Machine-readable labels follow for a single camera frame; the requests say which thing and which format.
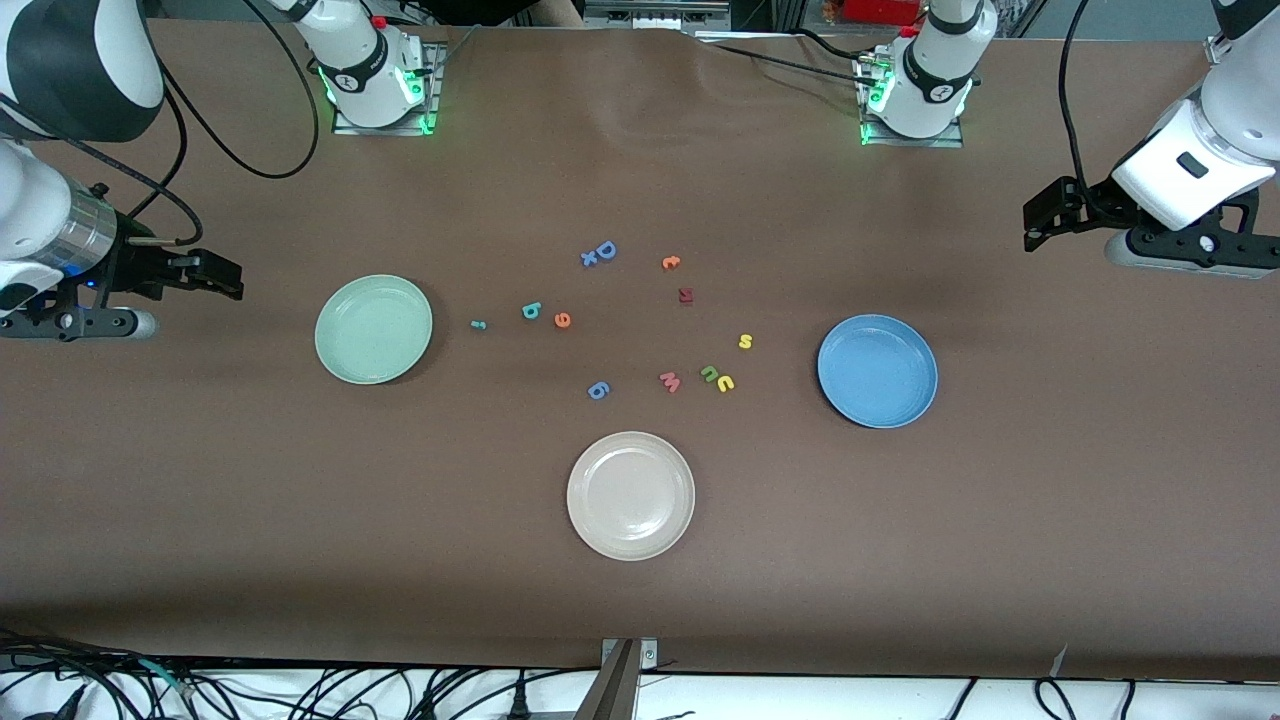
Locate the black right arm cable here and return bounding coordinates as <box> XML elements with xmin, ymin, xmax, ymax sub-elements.
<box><xmin>0</xmin><ymin>0</ymin><xmax>321</xmax><ymax>247</ymax></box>

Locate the brown paper table cover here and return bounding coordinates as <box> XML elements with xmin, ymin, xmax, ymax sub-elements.
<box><xmin>0</xmin><ymin>15</ymin><xmax>1280</xmax><ymax>683</ymax></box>

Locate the teal cable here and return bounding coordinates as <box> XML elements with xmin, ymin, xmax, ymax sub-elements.
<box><xmin>135</xmin><ymin>655</ymin><xmax>196</xmax><ymax>701</ymax></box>

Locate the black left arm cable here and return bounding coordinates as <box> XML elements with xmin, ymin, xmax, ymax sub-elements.
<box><xmin>1056</xmin><ymin>0</ymin><xmax>1101</xmax><ymax>213</ymax></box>

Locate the blue plate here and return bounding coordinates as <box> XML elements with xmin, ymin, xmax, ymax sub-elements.
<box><xmin>817</xmin><ymin>314</ymin><xmax>939</xmax><ymax>430</ymax></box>

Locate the metal table bracket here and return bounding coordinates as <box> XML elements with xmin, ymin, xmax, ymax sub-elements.
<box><xmin>575</xmin><ymin>637</ymin><xmax>661</xmax><ymax>720</ymax></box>

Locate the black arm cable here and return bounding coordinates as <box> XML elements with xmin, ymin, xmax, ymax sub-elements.
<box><xmin>0</xmin><ymin>0</ymin><xmax>321</xmax><ymax>247</ymax></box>
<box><xmin>1056</xmin><ymin>0</ymin><xmax>1101</xmax><ymax>213</ymax></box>

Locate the red box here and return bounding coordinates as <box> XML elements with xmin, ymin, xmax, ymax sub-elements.
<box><xmin>838</xmin><ymin>0</ymin><xmax>923</xmax><ymax>26</ymax></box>

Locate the pale green plate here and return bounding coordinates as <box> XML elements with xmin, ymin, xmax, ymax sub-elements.
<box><xmin>314</xmin><ymin>274</ymin><xmax>434</xmax><ymax>386</ymax></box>

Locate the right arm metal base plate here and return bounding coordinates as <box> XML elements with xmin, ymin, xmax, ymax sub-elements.
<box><xmin>332</xmin><ymin>40</ymin><xmax>446</xmax><ymax>136</ymax></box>

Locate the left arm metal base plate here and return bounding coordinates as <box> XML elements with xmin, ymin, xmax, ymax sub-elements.
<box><xmin>855</xmin><ymin>45</ymin><xmax>966</xmax><ymax>149</ymax></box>

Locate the beige plate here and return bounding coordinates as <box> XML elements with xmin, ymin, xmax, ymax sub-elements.
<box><xmin>566</xmin><ymin>431</ymin><xmax>696</xmax><ymax>562</ymax></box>

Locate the grey metal equipment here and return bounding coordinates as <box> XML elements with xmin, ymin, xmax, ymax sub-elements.
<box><xmin>585</xmin><ymin>0</ymin><xmax>733</xmax><ymax>33</ymax></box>

